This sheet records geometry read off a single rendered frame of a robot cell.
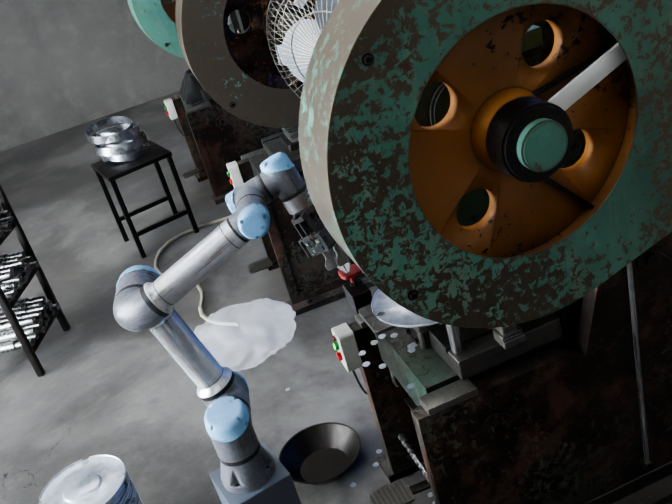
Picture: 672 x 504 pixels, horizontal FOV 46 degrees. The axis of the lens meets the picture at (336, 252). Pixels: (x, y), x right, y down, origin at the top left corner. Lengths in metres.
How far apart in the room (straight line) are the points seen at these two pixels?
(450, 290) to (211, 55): 1.81
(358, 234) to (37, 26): 7.12
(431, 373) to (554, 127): 0.84
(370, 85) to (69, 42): 7.14
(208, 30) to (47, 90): 5.46
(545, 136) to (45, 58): 7.26
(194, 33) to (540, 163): 1.89
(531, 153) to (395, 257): 0.32
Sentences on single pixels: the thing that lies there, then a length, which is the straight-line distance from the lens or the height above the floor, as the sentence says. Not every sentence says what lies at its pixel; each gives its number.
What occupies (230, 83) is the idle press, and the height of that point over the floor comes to 1.18.
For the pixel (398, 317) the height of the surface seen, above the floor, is 0.78.
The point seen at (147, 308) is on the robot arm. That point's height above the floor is 1.06.
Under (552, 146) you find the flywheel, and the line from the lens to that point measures 1.55.
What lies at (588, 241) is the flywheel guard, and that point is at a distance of 1.76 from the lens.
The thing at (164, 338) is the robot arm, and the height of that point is 0.89.
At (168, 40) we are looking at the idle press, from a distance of 4.89.
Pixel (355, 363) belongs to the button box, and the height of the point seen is 0.52.
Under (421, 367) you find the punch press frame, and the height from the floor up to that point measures 0.64.
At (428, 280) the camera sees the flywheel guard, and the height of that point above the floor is 1.12.
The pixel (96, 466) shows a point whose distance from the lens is 2.86.
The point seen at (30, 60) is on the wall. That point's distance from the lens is 8.48.
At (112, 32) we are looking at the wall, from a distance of 8.45.
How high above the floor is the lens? 1.93
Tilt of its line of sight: 27 degrees down
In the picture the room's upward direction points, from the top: 16 degrees counter-clockwise
